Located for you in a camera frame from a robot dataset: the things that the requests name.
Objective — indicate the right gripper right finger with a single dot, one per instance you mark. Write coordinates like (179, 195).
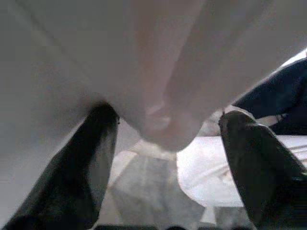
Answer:
(263, 179)

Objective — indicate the dark navy garment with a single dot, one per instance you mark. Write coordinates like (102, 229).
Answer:
(283, 95)

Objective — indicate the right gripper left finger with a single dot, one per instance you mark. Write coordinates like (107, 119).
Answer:
(72, 179)

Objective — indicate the off-white fabric cover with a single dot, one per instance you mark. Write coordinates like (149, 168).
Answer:
(204, 167)

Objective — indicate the white garment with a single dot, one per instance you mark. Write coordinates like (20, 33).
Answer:
(120, 60)

